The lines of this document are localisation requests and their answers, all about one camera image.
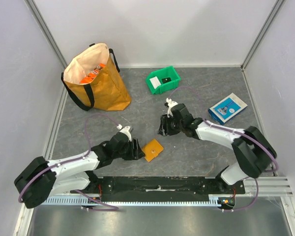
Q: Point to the blue white box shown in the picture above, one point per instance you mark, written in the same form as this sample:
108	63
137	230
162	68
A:
227	108

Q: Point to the brown tote bag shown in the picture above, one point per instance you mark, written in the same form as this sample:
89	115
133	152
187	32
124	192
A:
107	91

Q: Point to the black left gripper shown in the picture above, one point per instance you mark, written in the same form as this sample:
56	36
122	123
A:
135	153

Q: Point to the white card stack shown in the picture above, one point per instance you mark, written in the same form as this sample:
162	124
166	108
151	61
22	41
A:
155	82

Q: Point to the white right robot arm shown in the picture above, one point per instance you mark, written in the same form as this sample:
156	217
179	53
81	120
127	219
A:
252	150

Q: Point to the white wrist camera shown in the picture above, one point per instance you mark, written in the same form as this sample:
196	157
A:
125	130
169	103

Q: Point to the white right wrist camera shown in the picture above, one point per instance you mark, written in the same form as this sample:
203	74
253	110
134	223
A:
169	103

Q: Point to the small black device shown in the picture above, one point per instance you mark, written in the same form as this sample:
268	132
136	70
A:
166	80

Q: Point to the orange leather card holder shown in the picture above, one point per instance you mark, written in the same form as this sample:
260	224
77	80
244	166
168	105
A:
152	150

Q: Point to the white slotted cable duct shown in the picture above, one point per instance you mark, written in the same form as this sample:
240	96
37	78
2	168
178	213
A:
79	200

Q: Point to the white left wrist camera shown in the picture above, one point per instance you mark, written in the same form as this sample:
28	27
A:
125	130

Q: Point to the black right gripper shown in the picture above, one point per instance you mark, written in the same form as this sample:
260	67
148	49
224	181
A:
165	124

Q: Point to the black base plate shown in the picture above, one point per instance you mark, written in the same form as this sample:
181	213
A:
202	185

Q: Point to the green plastic bin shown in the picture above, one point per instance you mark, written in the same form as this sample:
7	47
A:
164	73

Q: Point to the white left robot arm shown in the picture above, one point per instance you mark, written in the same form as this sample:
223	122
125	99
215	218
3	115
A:
43	178

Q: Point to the orange snack packet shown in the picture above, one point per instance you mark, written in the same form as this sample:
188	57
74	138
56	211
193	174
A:
92	75

